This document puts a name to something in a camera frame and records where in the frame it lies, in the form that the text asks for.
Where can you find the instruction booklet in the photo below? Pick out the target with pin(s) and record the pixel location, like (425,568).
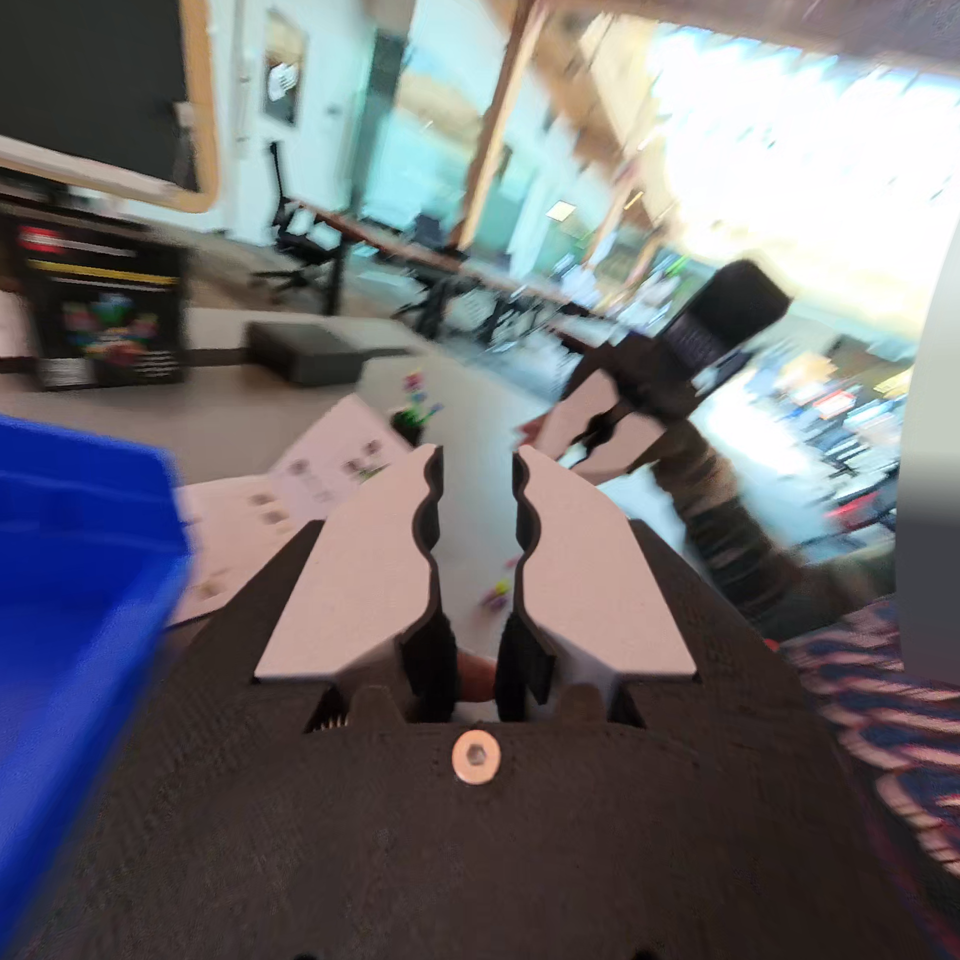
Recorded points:
(285,495)

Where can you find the blue storage bin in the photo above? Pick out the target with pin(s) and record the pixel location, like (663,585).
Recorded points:
(75,645)

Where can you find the grey desk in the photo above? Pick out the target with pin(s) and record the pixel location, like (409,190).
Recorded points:
(240,413)

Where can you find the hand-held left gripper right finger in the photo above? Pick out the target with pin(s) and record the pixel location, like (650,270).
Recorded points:
(600,593)

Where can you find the lime cube brick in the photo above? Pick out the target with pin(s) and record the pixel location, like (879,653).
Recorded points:
(495,596)

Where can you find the wooden background desk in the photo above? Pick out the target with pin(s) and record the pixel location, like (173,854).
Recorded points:
(435,270)

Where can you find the black office chair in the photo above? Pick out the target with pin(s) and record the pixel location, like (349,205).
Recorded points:
(300,233)

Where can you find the flat black box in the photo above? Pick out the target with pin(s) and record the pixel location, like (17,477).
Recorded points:
(308,353)

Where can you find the black product box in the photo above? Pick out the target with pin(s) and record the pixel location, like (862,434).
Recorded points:
(105,300)

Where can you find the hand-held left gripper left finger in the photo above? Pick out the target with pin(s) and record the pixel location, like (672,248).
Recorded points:
(353,593)

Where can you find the LEGO flower bouquet in pot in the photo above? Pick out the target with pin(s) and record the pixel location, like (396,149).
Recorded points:
(416,413)

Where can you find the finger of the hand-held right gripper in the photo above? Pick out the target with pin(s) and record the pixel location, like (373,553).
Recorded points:
(578,413)
(630,447)

